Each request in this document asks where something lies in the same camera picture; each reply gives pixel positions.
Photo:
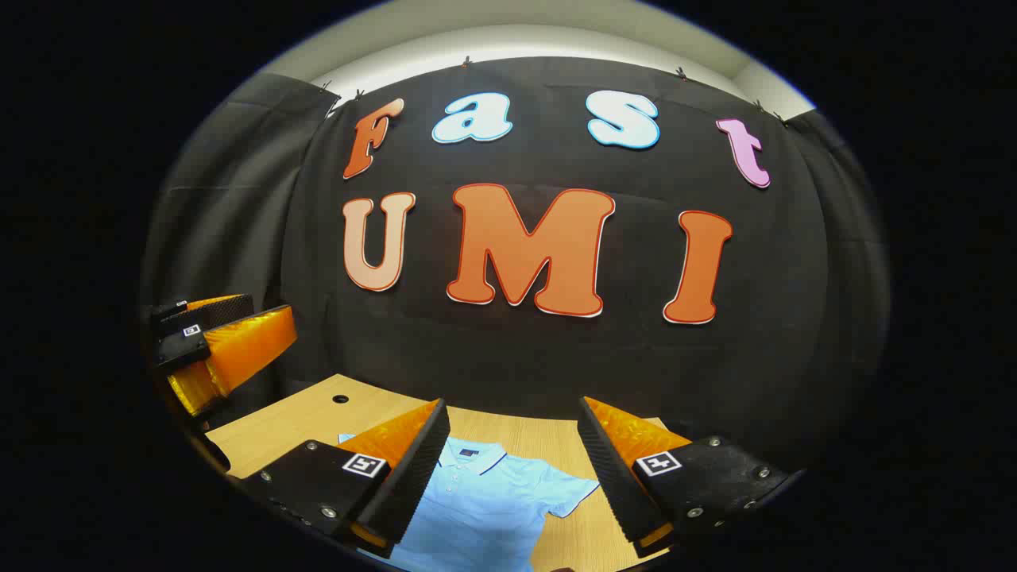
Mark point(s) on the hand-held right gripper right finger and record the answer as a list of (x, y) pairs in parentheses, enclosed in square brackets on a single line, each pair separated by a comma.
[(616, 477)]

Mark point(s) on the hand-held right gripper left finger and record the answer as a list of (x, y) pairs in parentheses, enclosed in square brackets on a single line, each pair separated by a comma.
[(413, 477)]

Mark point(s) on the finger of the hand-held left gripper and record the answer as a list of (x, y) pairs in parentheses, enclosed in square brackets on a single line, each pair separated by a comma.
[(238, 349), (171, 318)]

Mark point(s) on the light blue T-shirt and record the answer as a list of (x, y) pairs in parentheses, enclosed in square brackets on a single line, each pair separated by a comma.
[(485, 508)]

